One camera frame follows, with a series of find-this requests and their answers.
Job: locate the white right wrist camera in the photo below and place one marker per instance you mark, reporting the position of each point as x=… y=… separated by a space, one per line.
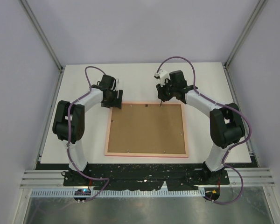
x=163 y=76

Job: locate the pink picture frame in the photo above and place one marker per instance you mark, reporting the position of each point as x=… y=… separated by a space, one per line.
x=108 y=133

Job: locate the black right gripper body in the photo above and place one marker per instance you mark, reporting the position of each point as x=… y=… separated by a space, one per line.
x=167 y=92

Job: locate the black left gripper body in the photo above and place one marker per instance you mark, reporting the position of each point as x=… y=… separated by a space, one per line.
x=114 y=101

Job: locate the right aluminium frame post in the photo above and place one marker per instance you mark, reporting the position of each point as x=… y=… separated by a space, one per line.
x=245 y=31

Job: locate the slotted cable duct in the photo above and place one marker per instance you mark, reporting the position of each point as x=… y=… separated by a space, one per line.
x=164 y=192

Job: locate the brown frame backing board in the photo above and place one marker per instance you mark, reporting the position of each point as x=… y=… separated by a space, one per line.
x=147 y=128

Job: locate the left aluminium frame post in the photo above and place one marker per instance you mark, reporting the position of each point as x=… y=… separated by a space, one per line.
x=37 y=26

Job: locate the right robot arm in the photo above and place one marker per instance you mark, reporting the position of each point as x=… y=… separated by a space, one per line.
x=226 y=125

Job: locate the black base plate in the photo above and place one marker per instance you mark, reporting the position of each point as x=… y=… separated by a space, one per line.
x=145 y=177

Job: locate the aluminium frame post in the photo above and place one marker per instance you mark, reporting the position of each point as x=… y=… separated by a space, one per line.
x=37 y=26
x=245 y=31

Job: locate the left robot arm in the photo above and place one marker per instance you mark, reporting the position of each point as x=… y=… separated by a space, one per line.
x=69 y=121

